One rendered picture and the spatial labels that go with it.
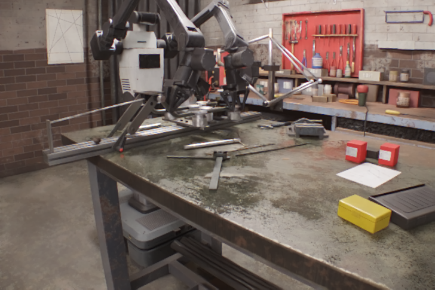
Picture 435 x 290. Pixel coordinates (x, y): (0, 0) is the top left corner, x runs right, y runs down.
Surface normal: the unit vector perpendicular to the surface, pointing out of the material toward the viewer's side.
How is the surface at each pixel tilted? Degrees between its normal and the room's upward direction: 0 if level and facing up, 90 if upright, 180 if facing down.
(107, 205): 90
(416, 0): 90
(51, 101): 90
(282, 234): 0
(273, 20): 90
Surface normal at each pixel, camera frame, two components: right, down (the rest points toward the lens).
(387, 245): 0.00, -0.98
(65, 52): 0.71, 0.15
